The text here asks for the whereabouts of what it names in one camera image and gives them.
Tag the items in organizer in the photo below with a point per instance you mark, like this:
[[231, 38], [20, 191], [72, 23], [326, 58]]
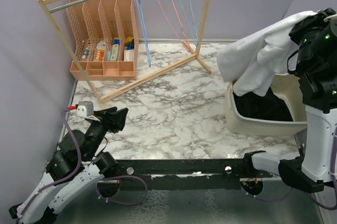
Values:
[[101, 52]]

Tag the pink hanger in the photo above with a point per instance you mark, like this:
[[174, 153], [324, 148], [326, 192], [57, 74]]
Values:
[[172, 17]]

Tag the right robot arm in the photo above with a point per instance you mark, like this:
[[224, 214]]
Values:
[[316, 71]]

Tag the orange plastic organizer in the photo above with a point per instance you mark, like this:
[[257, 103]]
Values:
[[105, 19]]

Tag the cream laundry basket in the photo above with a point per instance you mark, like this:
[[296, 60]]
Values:
[[285, 87]]

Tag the blue hanger of white shirt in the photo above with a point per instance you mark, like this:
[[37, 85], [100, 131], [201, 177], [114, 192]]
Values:
[[144, 31]]

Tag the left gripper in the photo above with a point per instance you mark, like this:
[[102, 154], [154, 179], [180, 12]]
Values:
[[114, 120]]

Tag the white t shirt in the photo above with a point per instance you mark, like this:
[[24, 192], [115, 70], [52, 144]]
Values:
[[251, 62]]

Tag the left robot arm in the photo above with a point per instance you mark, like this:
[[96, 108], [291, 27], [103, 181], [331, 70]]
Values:
[[74, 166]]

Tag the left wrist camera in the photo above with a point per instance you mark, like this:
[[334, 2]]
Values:
[[85, 110]]

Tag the black t shirt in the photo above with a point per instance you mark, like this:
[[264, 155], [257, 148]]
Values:
[[268, 107]]

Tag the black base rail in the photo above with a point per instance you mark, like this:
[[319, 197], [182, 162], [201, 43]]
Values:
[[184, 174]]

